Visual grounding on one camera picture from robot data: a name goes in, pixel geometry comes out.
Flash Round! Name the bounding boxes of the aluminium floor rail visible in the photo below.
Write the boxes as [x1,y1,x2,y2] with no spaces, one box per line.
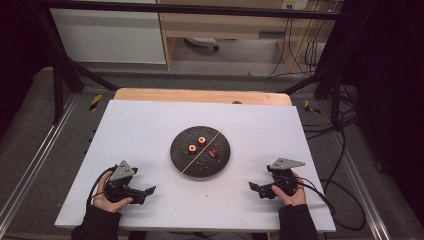
[333,133,392,240]
[0,94,80,219]

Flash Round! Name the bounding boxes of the wooden desk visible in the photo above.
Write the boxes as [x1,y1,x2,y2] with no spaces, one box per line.
[155,0,338,72]

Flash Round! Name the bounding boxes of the black floor cables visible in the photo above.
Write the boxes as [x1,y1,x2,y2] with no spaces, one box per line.
[301,83,360,141]

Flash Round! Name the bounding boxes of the dark curtain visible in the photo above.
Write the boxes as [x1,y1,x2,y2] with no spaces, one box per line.
[338,0,424,229]
[0,0,57,134]

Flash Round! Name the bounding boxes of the yellow black floor tape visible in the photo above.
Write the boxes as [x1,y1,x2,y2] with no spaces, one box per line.
[88,93,103,112]
[303,99,322,115]

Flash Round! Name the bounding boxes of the person's left hand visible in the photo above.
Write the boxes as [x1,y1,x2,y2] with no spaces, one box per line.
[92,171,135,214]

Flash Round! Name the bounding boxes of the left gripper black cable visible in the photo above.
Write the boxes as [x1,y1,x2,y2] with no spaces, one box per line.
[85,164,118,209]

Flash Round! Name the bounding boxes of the white chair base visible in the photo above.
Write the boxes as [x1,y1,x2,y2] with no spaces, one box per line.
[183,36,221,52]

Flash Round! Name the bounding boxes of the white table board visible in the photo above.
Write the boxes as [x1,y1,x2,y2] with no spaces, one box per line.
[54,99,337,234]

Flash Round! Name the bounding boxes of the white power strip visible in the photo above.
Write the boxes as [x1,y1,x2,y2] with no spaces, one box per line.
[281,0,310,11]

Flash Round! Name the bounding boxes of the black metal frame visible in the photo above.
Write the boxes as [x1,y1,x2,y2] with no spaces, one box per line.
[32,0,363,125]

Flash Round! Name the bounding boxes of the person's right hand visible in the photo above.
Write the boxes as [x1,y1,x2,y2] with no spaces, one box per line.
[270,172,308,207]

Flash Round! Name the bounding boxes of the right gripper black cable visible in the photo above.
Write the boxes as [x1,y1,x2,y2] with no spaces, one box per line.
[294,175,367,232]

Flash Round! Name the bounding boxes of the hanging black cables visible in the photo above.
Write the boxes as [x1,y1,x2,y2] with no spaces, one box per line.
[267,9,334,80]

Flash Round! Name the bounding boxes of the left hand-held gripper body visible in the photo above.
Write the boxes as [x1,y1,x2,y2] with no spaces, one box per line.
[103,159,140,204]

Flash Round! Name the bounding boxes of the wooden skewer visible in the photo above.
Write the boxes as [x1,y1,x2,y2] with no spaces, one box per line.
[180,128,225,176]

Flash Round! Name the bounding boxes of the wooden table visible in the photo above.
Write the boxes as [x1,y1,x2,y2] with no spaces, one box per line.
[113,87,294,107]

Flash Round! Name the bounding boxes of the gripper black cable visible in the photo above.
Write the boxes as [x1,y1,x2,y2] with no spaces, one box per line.
[294,175,367,232]
[85,164,118,209]

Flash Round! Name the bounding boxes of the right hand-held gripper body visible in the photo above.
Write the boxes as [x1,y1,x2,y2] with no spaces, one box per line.
[265,157,306,198]

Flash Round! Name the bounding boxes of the black speckled plate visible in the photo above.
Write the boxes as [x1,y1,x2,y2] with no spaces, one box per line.
[169,125,232,179]

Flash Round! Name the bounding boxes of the white cabinet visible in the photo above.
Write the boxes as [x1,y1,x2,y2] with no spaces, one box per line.
[49,7,167,65]

